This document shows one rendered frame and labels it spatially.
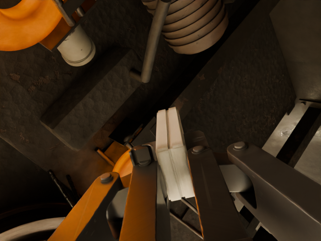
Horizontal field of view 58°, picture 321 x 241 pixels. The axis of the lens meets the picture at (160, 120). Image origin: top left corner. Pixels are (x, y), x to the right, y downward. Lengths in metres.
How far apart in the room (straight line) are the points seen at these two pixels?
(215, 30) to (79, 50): 0.24
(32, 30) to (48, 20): 0.03
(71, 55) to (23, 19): 0.11
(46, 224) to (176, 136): 0.53
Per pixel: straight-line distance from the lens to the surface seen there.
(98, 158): 0.76
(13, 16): 0.43
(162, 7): 0.47
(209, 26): 0.55
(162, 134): 0.16
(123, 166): 0.70
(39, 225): 0.66
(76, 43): 0.49
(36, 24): 0.44
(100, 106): 0.60
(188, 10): 0.53
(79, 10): 0.46
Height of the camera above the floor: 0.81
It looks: 16 degrees down
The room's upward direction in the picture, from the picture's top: 140 degrees counter-clockwise
